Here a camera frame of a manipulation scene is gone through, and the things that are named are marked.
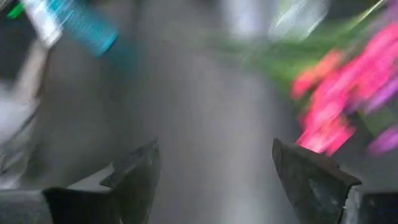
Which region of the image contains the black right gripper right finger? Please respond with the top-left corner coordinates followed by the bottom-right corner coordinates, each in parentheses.
top-left (272, 138), bottom-right (398, 224)

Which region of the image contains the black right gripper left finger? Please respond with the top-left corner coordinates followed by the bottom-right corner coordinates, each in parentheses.
top-left (43, 139), bottom-right (162, 224)

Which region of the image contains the purple flower bunch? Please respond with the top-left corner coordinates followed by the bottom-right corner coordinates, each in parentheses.
top-left (363, 77), bottom-right (398, 156)

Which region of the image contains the red flower bunch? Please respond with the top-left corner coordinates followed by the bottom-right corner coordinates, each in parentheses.
top-left (290, 21), bottom-right (398, 156)

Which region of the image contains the blue plastic water bottle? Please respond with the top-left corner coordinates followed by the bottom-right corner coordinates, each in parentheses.
top-left (46, 0), bottom-right (119, 59)

